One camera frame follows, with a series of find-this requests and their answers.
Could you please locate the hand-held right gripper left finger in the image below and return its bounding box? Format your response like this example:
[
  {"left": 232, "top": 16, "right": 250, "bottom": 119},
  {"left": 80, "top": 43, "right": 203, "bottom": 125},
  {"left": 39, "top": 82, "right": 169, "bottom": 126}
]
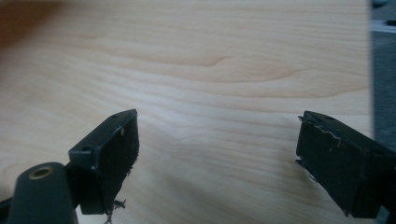
[{"left": 64, "top": 108, "right": 140, "bottom": 217}]

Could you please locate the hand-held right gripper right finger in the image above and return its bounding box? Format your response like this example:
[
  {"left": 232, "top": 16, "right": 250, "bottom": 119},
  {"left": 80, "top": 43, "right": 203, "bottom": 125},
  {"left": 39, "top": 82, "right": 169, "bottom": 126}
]
[{"left": 294, "top": 110, "right": 396, "bottom": 219}]

